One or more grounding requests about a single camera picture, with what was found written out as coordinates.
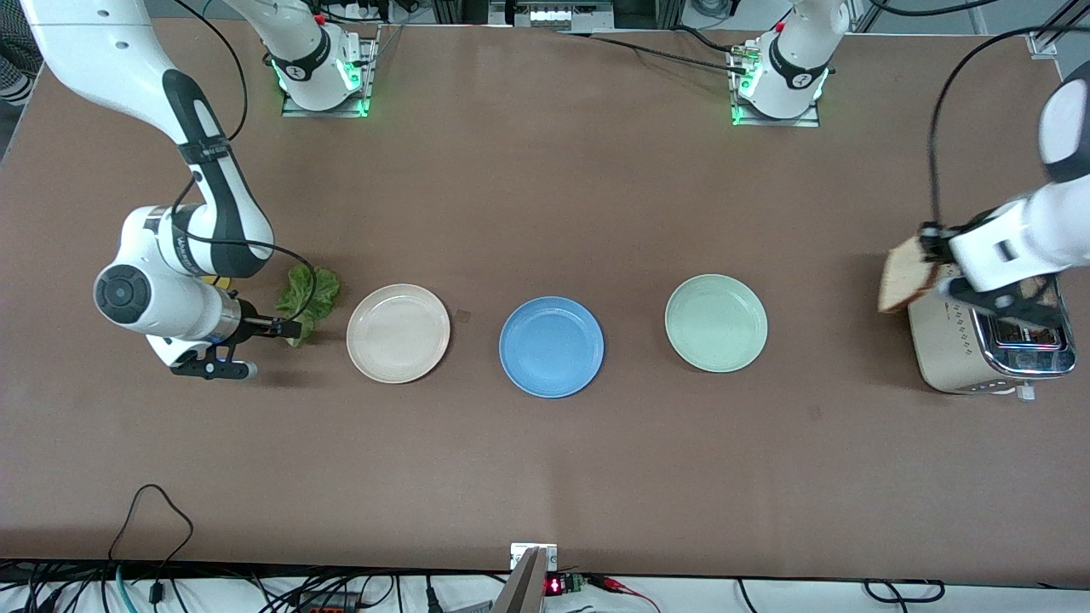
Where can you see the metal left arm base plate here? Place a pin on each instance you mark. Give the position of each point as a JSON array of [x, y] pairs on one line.
[[771, 123]]

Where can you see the pale green plate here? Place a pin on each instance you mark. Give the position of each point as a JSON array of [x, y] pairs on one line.
[[716, 323]]

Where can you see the white pole bracket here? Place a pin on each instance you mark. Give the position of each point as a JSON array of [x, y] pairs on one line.
[[552, 558]]

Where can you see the beige chrome toaster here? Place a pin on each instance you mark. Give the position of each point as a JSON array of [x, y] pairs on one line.
[[945, 349]]

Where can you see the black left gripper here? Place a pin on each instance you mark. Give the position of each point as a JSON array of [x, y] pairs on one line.
[[934, 245]]

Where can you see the beige plate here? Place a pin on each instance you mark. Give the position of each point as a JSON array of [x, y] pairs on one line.
[[398, 334]]

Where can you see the blue plate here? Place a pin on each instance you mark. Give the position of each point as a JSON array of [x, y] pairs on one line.
[[551, 346]]

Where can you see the aluminium frame device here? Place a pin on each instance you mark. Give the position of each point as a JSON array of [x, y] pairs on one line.
[[553, 15]]

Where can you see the grey camera pole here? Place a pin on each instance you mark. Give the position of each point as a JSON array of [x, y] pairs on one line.
[[524, 587]]

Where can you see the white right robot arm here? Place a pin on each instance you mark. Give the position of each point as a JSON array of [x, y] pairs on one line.
[[94, 51]]

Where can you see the red display module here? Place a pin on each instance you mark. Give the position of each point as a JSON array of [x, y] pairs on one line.
[[555, 586]]

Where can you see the green lettuce leaf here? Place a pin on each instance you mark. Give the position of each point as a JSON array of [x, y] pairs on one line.
[[311, 294]]

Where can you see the white power strip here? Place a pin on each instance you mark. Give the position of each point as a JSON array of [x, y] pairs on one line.
[[366, 8]]

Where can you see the metal table corner bracket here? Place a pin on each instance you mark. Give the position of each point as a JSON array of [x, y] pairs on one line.
[[1041, 44]]

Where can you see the yellow squeeze bottle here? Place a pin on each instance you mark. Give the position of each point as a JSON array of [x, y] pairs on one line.
[[223, 280]]

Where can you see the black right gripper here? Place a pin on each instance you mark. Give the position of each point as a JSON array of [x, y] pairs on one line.
[[248, 322]]

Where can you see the dark mesh patterned object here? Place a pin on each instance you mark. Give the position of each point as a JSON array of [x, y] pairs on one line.
[[10, 68]]

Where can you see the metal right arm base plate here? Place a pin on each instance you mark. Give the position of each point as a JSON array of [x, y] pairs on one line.
[[369, 77]]

